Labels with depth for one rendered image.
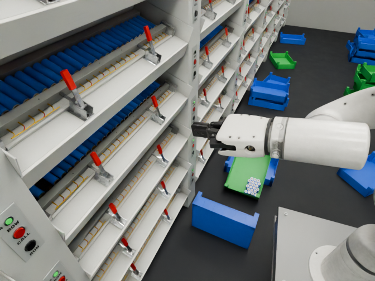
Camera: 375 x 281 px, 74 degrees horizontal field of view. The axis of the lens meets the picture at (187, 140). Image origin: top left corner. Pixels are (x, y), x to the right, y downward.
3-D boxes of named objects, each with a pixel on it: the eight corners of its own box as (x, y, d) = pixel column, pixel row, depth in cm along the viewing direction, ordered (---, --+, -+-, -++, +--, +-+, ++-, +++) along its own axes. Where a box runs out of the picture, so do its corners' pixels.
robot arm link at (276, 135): (281, 169, 49) (265, 167, 50) (288, 142, 55) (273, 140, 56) (283, 135, 44) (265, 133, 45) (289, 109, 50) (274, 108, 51)
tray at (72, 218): (184, 106, 95) (192, 87, 88) (65, 248, 54) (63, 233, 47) (140, 79, 96) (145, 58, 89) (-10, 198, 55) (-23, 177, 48)
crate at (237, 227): (248, 250, 121) (251, 235, 127) (255, 228, 108) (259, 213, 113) (191, 225, 131) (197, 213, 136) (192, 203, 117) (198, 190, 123)
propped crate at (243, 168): (258, 200, 142) (259, 198, 135) (224, 188, 149) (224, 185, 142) (272, 153, 151) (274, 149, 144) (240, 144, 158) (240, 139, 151)
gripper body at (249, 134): (269, 168, 49) (216, 159, 54) (278, 137, 56) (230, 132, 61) (270, 137, 45) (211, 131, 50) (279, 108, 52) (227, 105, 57)
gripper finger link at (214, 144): (215, 156, 50) (206, 141, 54) (250, 144, 51) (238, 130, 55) (214, 151, 49) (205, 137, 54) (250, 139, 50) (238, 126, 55)
